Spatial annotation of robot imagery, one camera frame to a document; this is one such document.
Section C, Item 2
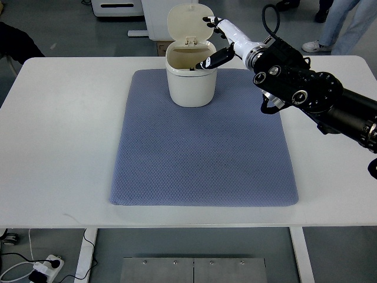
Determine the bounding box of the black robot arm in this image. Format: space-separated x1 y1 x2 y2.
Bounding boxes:
252 27 376 153

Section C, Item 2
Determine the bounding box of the cardboard box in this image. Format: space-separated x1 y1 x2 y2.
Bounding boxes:
156 41 173 57

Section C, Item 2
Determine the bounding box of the white power strip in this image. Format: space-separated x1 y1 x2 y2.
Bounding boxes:
28 255 64 283

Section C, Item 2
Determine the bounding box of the black chair at left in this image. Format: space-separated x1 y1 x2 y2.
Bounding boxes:
1 22 45 77

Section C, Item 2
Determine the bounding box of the right white table leg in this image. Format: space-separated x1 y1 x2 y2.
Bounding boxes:
289 227 315 283

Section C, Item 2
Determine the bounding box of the white power cable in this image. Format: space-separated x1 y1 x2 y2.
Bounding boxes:
0 228 41 281

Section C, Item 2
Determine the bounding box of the blue-grey textured mat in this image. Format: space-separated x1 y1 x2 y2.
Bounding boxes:
110 68 299 207

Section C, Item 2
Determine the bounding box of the left white table leg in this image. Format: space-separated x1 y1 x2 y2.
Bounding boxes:
74 228 98 283

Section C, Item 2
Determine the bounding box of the black shoes person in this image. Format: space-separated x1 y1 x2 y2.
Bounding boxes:
276 0 334 23

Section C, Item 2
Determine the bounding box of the black power cable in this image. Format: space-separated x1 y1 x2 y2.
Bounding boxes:
55 228 98 283

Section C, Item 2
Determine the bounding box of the white pedestal furniture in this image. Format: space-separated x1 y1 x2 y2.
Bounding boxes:
127 0 198 41

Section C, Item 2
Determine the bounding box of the caster wheel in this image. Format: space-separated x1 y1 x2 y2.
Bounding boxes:
0 228 19 245

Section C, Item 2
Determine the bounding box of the metal floor plate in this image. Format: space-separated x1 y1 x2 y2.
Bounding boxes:
120 257 267 282

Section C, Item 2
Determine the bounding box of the white cabinet with black slot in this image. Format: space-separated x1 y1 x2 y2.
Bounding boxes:
91 0 144 22

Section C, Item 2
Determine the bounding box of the white table leg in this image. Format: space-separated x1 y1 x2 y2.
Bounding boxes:
289 227 315 283
74 228 98 283

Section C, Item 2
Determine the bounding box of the person in light jeans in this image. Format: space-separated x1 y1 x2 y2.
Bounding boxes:
302 0 377 56

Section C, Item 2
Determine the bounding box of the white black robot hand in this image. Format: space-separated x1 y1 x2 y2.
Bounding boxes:
194 16 267 70

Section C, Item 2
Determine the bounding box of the white trash bin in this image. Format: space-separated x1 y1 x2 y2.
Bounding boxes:
166 3 217 107

